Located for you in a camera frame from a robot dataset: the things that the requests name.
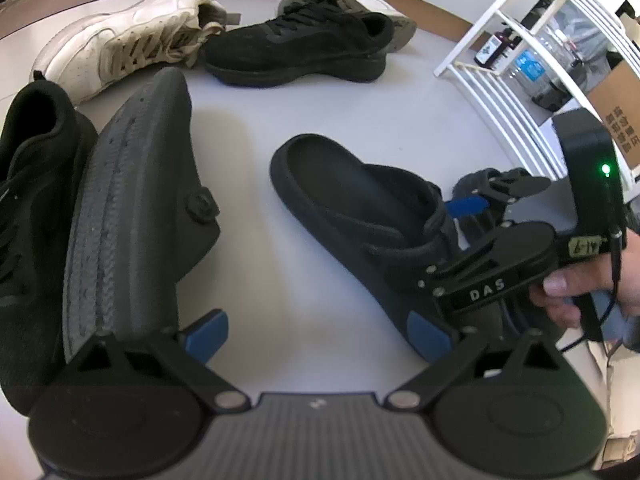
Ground dark grey strap clog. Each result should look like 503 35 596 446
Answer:
270 132 521 363
62 67 222 363

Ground black mesh sneaker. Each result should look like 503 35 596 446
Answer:
0 80 99 417
204 0 396 87

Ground brown glass bottle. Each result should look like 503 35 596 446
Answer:
474 27 521 67

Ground dark container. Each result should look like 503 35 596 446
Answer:
531 57 588 112

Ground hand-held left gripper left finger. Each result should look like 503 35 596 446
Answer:
65 309 251 413

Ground cardboard box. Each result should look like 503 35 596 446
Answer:
586 52 640 183

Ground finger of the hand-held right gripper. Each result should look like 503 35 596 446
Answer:
449 166 552 217
416 246 502 294

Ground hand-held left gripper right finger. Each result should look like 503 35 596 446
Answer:
385 309 563 411

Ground white shoe rack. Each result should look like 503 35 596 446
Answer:
434 0 640 186

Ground white sneaker beige laces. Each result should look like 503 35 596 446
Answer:
31 0 228 106
276 0 417 53

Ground clear bottle blue label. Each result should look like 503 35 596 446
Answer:
505 25 566 96

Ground black cable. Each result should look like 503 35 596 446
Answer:
557 227 626 356

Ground person's right hand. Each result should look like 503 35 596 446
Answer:
530 230 640 351

